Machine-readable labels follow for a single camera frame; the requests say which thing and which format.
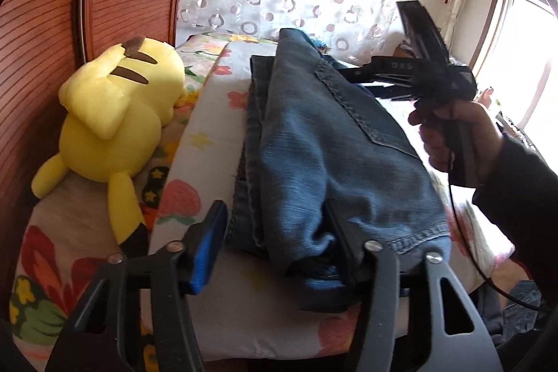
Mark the blue denim jeans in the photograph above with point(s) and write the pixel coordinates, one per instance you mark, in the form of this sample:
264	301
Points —
314	140

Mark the floral bed sheet mattress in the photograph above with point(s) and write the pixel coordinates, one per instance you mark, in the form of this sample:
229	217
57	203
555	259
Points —
245	311

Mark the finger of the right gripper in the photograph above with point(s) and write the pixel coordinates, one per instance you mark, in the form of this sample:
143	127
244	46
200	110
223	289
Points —
383	69
394	93

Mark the pink figurine on sill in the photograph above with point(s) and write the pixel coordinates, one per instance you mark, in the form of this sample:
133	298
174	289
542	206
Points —
485	97

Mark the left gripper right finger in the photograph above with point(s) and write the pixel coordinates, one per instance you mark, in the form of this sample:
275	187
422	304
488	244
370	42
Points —
414	314

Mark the window with wooden frame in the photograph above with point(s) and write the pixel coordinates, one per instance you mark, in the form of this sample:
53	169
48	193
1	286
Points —
516	68

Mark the person right hand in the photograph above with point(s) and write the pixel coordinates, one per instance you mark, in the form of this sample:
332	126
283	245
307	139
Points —
460	139

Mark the dark sleeve right forearm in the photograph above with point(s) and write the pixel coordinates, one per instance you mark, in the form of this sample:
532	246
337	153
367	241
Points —
520	196

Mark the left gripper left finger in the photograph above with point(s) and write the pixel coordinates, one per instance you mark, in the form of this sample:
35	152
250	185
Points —
104	331

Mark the blue item on box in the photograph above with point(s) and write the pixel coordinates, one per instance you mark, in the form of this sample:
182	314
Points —
319	44

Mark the wooden louvered wardrobe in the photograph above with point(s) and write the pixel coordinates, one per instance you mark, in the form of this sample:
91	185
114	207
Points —
42	42

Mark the yellow Pikachu plush toy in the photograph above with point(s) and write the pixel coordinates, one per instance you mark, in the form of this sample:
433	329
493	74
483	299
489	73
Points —
117	106

